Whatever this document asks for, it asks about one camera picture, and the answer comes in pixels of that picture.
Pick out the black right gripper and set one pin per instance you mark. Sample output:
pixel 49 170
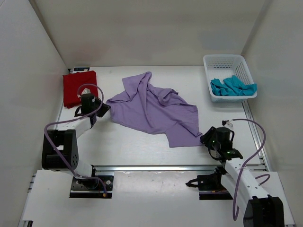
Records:
pixel 206 139

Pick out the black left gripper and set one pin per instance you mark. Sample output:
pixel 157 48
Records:
pixel 105 108

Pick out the red t shirt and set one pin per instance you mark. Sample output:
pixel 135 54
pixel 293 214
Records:
pixel 71 83

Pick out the lilac t shirt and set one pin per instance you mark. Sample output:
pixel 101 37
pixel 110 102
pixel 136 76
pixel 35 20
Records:
pixel 155 110

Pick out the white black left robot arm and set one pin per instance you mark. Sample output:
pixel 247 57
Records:
pixel 60 147

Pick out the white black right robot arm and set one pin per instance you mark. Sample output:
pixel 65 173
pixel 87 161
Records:
pixel 233 178

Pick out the small dark table label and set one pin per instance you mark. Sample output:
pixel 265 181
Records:
pixel 80 69

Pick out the teal t shirt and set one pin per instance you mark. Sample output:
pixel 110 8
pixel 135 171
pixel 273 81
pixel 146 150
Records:
pixel 232 86

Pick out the white plastic laundry basket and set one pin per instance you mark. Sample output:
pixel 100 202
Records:
pixel 221 66

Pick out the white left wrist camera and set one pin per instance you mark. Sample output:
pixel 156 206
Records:
pixel 84 92

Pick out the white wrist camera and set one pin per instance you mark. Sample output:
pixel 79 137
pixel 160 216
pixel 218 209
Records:
pixel 84 92
pixel 227 124

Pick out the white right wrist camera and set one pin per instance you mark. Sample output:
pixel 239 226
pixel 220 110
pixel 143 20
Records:
pixel 227 124

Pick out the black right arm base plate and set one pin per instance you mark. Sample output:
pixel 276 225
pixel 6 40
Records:
pixel 210 187

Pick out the aluminium table frame rail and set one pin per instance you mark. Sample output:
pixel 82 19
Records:
pixel 157 168

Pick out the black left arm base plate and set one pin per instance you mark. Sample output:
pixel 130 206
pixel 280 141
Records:
pixel 93 188

